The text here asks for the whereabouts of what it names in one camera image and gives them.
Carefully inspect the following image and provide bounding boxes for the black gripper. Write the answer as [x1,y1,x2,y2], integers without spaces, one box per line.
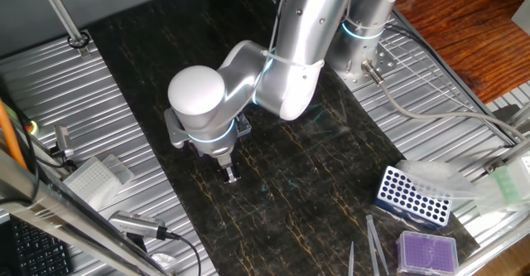
[214,153,243,185]

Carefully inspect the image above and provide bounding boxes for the open purple pipette tip box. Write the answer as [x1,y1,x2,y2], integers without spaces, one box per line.
[188,114,253,157]

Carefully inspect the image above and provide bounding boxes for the white pipette tip box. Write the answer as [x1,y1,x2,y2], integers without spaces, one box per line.
[62,153,136,211]

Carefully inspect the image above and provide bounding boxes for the medium clear pipette tip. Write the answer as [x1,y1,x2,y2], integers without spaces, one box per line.
[347,240,356,276]

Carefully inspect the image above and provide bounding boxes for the blue pipette tip rack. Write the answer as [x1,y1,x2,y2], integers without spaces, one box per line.
[373,165,453,230]

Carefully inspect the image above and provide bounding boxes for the closed purple pipette tip box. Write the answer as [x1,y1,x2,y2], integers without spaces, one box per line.
[395,230,460,276]

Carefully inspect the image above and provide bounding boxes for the green pipette tip box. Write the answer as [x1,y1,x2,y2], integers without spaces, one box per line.
[490,151,530,206]

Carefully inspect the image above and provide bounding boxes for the black marble pattern mat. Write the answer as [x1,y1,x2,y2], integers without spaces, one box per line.
[85,0,481,276]

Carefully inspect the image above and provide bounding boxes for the white crumpled tissue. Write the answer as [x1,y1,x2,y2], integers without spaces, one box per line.
[149,252,180,274]

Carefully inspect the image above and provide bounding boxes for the black keyboard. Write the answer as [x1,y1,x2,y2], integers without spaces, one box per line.
[7,217,74,276]

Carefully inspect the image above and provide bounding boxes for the clear plastic bag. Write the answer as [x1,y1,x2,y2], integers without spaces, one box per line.
[395,159,494,201]

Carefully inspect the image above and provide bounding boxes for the orange tube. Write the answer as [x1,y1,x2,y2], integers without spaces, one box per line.
[0,99,28,170]

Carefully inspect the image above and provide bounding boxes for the metal stand pole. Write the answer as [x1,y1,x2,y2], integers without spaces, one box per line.
[34,0,92,58]

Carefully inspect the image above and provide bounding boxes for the aluminium profile piece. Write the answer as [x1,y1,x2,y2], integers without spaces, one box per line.
[483,137,530,174]

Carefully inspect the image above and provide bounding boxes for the black block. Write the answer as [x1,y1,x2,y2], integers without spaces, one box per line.
[491,104,523,123]

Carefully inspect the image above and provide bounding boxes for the grey box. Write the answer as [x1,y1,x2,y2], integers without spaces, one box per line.
[511,2,530,37]

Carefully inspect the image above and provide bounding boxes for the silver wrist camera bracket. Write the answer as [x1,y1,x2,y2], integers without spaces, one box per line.
[163,107,190,149]

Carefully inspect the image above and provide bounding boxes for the black camera cable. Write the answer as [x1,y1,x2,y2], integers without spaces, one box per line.
[165,230,203,276]

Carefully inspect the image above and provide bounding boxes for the silver ribbed camera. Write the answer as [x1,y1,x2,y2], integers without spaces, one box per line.
[108,210,169,240]

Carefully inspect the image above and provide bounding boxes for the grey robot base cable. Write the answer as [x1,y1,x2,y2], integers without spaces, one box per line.
[360,59,528,141]

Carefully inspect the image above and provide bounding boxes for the small silver camera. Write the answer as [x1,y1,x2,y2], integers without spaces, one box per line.
[50,125,76,160]

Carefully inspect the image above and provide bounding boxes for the aluminium frame bar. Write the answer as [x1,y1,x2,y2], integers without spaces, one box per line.
[0,149,171,276]

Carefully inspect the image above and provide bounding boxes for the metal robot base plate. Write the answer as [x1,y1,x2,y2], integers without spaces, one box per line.
[330,31,399,93]

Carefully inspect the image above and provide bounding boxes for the black hanging cable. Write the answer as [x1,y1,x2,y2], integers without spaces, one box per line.
[0,76,41,206]

